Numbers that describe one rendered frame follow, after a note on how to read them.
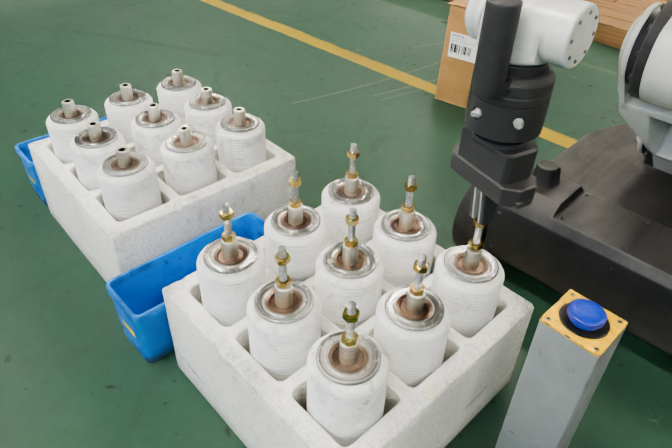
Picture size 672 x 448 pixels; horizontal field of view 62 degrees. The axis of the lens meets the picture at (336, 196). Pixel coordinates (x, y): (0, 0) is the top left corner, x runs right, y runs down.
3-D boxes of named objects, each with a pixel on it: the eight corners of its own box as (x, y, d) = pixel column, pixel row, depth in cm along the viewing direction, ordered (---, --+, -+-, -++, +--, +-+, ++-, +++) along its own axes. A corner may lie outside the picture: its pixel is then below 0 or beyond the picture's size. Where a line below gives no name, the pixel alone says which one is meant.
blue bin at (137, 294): (254, 256, 116) (251, 209, 109) (288, 284, 110) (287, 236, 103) (116, 332, 99) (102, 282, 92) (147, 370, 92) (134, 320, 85)
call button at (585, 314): (574, 304, 65) (579, 291, 64) (608, 324, 63) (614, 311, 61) (557, 322, 63) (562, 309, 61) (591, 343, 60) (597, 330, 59)
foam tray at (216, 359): (346, 261, 116) (350, 189, 105) (510, 381, 93) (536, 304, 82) (177, 366, 93) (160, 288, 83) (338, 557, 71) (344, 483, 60)
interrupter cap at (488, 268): (494, 251, 82) (495, 247, 81) (501, 287, 75) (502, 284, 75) (441, 246, 82) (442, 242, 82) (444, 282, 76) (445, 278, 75)
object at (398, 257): (432, 302, 97) (447, 220, 87) (408, 339, 90) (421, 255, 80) (382, 281, 101) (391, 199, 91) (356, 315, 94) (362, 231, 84)
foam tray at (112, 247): (202, 155, 147) (194, 91, 137) (297, 226, 124) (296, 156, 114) (50, 213, 125) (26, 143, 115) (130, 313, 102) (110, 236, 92)
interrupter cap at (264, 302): (243, 314, 70) (242, 310, 70) (271, 275, 76) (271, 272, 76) (297, 333, 68) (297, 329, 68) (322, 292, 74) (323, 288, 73)
